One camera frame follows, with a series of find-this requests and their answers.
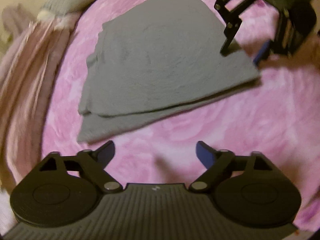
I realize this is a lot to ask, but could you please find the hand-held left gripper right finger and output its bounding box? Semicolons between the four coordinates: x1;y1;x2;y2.
189;141;274;194

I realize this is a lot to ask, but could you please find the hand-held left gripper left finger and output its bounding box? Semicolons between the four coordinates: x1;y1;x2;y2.
37;141;123;194

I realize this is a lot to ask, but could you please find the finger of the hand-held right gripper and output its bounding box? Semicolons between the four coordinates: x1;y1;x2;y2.
214;0;266;57
253;10;304;64

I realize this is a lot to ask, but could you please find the grey sweatshirt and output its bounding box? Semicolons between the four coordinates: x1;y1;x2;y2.
77;0;261;144

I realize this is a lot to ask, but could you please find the pink floral blanket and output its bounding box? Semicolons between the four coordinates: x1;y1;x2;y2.
41;0;320;232

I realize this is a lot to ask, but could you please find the pink quilt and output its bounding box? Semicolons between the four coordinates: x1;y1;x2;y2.
0;4;84;188

